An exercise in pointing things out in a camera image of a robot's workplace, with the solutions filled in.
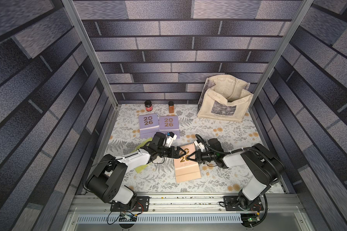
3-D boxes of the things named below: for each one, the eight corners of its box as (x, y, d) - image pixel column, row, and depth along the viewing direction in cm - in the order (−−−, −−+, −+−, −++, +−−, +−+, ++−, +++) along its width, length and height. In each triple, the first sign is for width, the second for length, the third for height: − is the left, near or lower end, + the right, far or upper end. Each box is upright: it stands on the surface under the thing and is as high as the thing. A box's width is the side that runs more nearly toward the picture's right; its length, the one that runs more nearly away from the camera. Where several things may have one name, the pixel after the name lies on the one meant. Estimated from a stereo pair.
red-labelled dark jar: (144, 111, 115) (143, 106, 111) (146, 104, 120) (145, 99, 116) (152, 111, 115) (151, 106, 111) (153, 104, 120) (152, 99, 116)
